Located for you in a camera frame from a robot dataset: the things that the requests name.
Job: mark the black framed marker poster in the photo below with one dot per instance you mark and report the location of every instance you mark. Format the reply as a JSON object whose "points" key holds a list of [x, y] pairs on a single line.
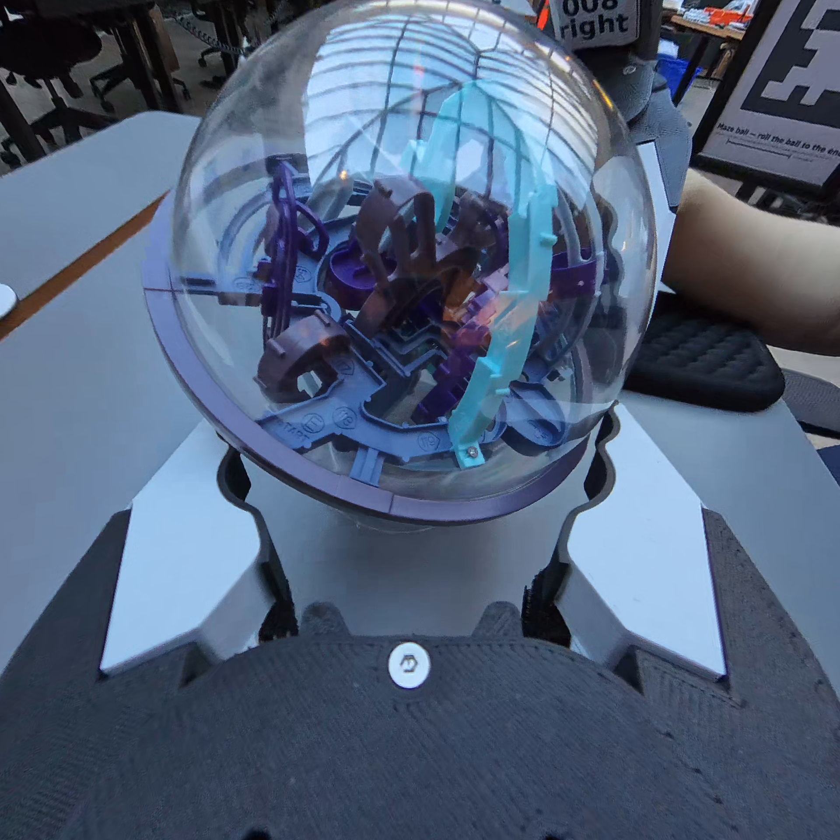
{"points": [[781, 85]]}

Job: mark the black mesh wrist rest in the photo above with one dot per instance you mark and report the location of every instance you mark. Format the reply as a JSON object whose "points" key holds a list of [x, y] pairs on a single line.
{"points": [[702, 354]]}

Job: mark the black office chair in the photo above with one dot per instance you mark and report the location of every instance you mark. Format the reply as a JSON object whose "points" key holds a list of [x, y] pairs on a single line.
{"points": [[46, 52]]}

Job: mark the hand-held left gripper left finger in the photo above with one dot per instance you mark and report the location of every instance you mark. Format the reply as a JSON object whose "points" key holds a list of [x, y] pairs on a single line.
{"points": [[177, 558]]}

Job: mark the clear maze ball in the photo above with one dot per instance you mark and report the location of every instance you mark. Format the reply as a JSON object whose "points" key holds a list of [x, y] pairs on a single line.
{"points": [[394, 262]]}

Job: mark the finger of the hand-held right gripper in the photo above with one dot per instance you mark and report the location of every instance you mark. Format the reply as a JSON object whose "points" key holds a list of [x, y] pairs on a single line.
{"points": [[656, 170]]}

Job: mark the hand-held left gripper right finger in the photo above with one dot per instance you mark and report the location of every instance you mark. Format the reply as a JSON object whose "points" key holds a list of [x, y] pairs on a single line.
{"points": [[649, 564]]}

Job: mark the person's right forearm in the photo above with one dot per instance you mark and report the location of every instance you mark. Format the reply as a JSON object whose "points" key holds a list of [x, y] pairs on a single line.
{"points": [[754, 275]]}

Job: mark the blue plastic bin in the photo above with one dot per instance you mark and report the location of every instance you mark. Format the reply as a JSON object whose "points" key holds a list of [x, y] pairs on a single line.
{"points": [[673, 69]]}

